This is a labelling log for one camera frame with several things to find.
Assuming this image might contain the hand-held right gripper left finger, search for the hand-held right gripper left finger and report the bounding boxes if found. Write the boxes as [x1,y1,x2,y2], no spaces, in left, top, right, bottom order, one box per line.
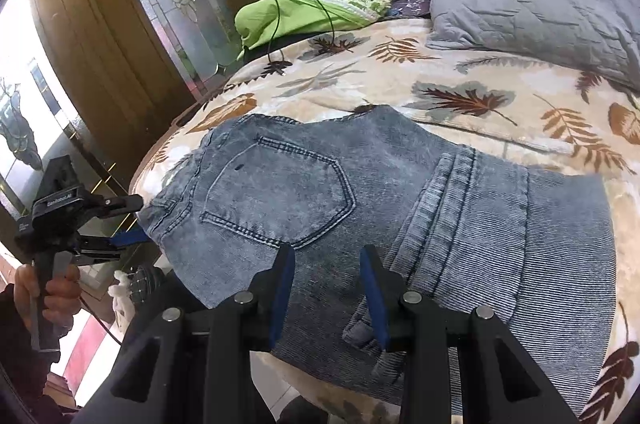
[75,244,297,424]

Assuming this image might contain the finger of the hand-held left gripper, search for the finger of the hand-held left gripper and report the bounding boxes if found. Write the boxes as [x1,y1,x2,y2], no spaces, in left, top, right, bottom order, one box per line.
[82,195,145,218]
[75,227,149,263]

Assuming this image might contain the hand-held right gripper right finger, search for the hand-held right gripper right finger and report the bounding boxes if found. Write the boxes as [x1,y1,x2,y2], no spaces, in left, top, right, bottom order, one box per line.
[359,245,581,424]

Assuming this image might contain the blue denim pants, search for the blue denim pants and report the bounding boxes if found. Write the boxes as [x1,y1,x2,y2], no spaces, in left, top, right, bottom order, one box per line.
[137,105,618,415]

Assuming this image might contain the person's left hand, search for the person's left hand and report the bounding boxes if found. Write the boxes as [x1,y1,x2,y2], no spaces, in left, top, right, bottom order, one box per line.
[14,262,83,322]

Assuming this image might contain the black mesh object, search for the black mesh object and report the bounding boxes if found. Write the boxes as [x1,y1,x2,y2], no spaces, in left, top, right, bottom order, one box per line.
[127,265,167,301]

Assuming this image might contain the white fluffy object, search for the white fluffy object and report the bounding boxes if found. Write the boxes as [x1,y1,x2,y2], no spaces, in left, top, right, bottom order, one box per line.
[106,269,132,326]

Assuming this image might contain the etched glass cabinet door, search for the etched glass cabinet door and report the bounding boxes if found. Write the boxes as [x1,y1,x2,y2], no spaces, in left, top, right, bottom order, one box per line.
[0,71,47,177]

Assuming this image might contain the brown wooden door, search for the brown wooden door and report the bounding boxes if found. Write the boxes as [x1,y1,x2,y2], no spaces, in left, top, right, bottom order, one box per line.
[24,0,197,187]

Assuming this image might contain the leaf print blanket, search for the leaf print blanket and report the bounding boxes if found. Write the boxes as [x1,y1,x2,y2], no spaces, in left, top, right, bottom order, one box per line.
[127,18,640,424]

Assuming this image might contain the plain green cloth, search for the plain green cloth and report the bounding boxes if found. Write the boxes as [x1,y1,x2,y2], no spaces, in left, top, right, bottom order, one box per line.
[234,0,362,55]

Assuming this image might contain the purple patterned cloth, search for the purple patterned cloth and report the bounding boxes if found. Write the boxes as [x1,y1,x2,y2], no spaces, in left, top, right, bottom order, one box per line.
[389,0,434,19]

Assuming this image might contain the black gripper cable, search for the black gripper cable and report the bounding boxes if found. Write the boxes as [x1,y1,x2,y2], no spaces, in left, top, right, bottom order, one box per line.
[79,298,124,346]

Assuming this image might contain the brown bed frame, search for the brown bed frame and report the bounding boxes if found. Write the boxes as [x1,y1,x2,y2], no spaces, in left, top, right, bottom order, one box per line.
[171,95,213,128]

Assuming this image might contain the thin black cable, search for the thin black cable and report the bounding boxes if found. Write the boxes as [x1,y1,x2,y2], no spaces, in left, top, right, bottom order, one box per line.
[266,0,342,78]

